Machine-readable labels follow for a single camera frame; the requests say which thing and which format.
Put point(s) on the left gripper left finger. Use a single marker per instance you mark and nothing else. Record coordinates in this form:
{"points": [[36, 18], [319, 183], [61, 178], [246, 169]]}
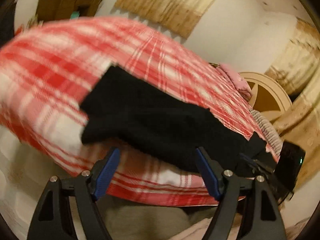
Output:
{"points": [[52, 218]]}

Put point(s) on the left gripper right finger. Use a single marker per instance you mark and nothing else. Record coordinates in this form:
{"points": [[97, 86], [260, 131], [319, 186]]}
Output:
{"points": [[261, 218]]}

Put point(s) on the black pants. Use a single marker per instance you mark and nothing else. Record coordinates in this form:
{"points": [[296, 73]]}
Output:
{"points": [[127, 108]]}

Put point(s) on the cream wooden headboard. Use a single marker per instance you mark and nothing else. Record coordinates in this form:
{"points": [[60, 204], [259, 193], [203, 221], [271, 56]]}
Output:
{"points": [[269, 98]]}

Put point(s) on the pink pillow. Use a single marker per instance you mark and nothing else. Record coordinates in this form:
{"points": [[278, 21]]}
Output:
{"points": [[239, 83]]}

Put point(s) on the beige patterned curtain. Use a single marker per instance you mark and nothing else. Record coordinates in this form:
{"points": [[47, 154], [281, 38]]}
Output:
{"points": [[179, 16]]}

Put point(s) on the brown wooden desk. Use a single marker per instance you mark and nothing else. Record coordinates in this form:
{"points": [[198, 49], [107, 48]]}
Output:
{"points": [[55, 10]]}

